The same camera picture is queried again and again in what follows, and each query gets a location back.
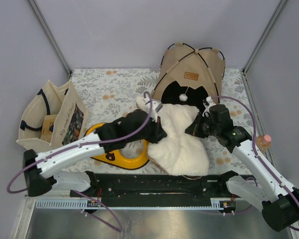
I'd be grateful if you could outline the beige pet tent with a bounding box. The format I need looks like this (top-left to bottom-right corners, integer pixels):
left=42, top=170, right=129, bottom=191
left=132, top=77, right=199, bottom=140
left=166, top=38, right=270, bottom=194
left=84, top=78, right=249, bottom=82
left=151, top=42, right=226, bottom=105

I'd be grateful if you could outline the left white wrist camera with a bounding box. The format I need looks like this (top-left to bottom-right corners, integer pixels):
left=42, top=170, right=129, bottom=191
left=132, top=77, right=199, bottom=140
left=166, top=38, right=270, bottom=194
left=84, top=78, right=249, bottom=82
left=145, top=99, right=163, bottom=122

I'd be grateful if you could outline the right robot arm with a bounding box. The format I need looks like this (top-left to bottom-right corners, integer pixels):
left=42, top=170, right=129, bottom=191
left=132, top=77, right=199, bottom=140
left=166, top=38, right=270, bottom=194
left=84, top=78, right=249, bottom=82
left=185, top=105, right=299, bottom=232

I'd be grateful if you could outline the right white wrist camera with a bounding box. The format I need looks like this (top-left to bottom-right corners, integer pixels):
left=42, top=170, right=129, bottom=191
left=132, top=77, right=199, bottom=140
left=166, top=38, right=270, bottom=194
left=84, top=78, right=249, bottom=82
left=202, top=97, right=216, bottom=116

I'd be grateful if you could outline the yellow double bowl holder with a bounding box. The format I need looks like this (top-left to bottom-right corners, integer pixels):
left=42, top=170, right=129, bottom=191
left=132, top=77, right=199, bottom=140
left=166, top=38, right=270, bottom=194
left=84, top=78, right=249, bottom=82
left=86, top=123, right=150, bottom=170

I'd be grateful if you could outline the white pompom toy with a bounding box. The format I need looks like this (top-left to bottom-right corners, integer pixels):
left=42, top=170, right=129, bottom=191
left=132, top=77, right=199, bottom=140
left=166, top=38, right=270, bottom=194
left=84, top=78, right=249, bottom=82
left=179, top=94, right=188, bottom=102

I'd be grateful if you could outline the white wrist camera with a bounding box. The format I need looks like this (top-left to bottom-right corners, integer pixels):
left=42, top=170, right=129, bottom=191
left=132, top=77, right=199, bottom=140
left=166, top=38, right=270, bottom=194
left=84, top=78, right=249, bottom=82
left=145, top=99, right=163, bottom=122
left=202, top=97, right=216, bottom=116

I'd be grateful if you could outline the white fluffy cushion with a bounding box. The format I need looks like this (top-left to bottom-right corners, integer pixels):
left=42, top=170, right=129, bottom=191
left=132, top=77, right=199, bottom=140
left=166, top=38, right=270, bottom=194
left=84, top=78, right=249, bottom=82
left=147, top=104, right=209, bottom=176

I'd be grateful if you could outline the stainless steel bowl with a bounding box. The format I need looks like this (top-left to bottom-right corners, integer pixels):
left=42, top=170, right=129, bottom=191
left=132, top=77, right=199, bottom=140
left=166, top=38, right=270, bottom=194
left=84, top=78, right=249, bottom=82
left=183, top=175, right=202, bottom=180

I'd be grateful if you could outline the black tent pole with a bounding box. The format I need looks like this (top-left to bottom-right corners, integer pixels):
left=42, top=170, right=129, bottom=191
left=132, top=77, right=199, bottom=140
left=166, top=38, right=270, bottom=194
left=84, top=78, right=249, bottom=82
left=159, top=42, right=226, bottom=79
left=153, top=43, right=221, bottom=100

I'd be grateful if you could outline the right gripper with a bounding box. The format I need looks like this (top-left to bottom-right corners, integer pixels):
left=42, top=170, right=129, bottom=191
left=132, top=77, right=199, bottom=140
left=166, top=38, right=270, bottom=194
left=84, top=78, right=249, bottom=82
left=184, top=113, right=220, bottom=139

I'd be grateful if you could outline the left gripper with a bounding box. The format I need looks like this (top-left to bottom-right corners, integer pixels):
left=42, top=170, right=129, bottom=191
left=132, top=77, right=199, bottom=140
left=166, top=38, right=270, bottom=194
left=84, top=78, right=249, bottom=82
left=127, top=114, right=167, bottom=144

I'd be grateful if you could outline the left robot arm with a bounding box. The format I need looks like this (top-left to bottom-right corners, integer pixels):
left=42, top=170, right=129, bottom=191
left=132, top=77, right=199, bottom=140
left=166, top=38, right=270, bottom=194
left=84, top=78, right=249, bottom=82
left=23, top=110, right=167, bottom=197

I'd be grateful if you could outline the cream tote bag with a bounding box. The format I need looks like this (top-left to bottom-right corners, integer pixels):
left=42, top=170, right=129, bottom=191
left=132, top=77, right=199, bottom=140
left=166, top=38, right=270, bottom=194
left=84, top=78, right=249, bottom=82
left=16, top=81, right=89, bottom=152

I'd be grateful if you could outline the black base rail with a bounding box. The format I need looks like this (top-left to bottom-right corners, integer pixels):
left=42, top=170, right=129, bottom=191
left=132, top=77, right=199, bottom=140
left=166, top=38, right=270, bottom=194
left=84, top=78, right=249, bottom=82
left=83, top=173, right=232, bottom=208

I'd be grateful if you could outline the orange drink bottle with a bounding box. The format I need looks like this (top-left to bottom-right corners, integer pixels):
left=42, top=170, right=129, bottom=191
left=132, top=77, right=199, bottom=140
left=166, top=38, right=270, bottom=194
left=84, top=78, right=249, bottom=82
left=256, top=134, right=272, bottom=154

